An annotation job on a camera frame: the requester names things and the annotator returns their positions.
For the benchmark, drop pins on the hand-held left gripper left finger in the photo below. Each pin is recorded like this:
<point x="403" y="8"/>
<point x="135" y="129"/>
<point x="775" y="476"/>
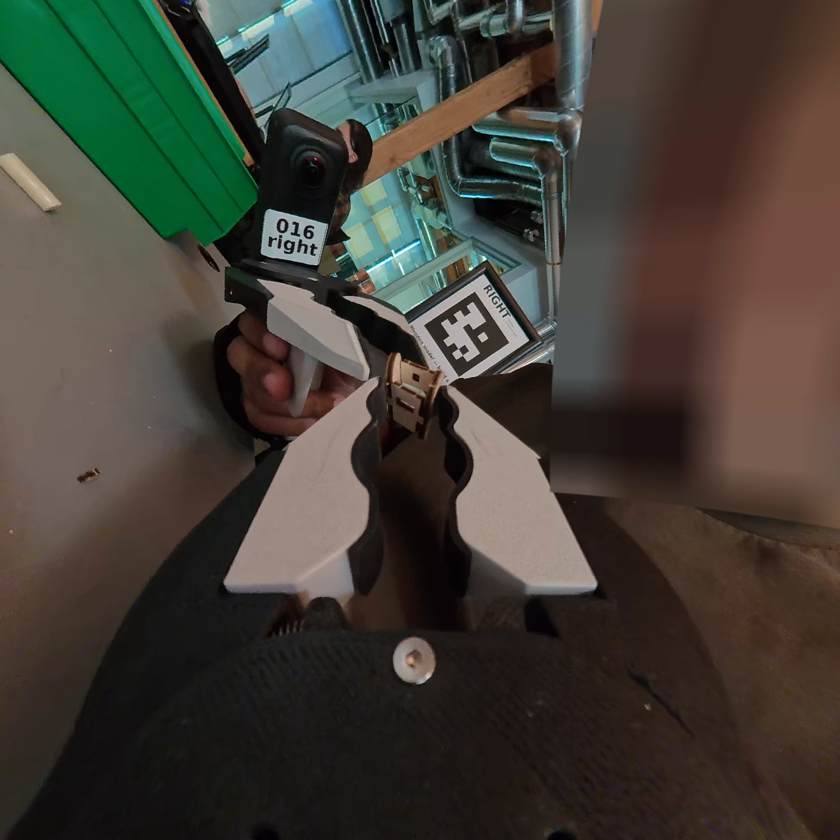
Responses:
<point x="308" y="512"/>

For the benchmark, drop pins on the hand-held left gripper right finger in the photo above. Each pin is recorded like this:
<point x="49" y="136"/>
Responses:
<point x="518" y="525"/>

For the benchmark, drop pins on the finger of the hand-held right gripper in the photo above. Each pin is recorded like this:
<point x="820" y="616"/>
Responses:
<point x="315" y="328"/>
<point x="377" y="310"/>

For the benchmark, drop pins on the small wooden model assembly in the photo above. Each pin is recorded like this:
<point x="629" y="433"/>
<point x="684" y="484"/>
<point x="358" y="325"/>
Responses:
<point x="410" y="394"/>

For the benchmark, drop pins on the person's right hand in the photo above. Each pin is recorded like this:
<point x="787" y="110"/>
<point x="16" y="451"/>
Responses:
<point x="262" y="374"/>

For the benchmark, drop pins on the framed black-white marker sign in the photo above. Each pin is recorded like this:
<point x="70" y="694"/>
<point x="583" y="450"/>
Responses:
<point x="472" y="328"/>

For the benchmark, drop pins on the wooden beam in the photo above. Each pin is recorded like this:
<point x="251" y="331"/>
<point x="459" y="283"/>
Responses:
<point x="459" y="105"/>

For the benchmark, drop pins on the green plastic bin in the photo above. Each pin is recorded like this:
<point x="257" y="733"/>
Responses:
<point x="131" y="98"/>

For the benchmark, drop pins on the small dark wood scrap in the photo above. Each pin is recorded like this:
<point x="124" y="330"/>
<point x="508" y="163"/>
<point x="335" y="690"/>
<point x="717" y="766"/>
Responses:
<point x="88" y="475"/>

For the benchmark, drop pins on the person's brown clothing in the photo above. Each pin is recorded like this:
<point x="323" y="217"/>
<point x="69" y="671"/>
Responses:
<point x="754" y="623"/>

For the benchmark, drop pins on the cluster of silver pipes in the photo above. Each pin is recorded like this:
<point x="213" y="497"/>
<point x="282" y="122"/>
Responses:
<point x="564" y="65"/>

